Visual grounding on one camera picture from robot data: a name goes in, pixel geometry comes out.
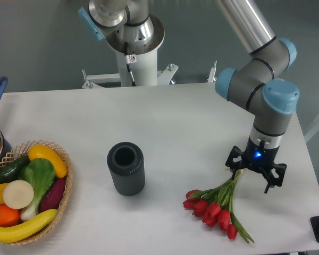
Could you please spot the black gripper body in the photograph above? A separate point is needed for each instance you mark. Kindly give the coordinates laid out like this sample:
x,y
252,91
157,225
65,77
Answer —
x,y
256,157

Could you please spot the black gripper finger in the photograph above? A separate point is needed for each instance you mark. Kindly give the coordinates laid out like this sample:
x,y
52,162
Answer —
x,y
274,175
235,161

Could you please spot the red tulip bouquet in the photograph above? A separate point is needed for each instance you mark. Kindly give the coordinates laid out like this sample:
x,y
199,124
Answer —
x,y
215,208

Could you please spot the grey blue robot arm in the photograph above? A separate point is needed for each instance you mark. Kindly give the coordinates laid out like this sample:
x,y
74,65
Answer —
x,y
256,87

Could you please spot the dark grey ribbed vase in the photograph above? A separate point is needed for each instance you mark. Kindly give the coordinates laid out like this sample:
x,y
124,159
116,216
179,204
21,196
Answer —
x,y
125,161

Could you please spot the purple sweet potato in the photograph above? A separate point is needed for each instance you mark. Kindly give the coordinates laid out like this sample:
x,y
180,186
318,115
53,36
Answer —
x,y
54,195

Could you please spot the green bok choy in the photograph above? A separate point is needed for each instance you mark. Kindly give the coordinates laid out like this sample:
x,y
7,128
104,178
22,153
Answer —
x,y
40,174

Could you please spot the yellow squash upper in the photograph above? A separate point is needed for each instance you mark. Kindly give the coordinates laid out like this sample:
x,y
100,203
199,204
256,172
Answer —
x,y
44,152

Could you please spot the woven wicker basket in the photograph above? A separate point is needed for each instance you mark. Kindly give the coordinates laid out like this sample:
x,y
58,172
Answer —
x,y
22,150

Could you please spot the cream round radish slice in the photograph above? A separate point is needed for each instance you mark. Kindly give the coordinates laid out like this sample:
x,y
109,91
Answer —
x,y
18,194

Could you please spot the green cucumber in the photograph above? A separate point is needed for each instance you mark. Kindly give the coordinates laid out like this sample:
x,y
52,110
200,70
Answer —
x,y
11,171

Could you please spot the orange fruit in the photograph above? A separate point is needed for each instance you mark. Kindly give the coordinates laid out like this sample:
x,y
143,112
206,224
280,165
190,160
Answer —
x,y
8,216

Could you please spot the yellow banana squash lower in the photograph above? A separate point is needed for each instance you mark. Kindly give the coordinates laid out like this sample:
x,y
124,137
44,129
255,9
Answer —
x,y
28,228

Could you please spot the white metal base bracket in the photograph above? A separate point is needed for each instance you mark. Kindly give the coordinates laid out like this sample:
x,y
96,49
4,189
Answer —
x,y
101,79

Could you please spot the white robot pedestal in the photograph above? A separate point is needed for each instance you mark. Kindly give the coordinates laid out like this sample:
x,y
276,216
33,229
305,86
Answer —
x,y
136,49

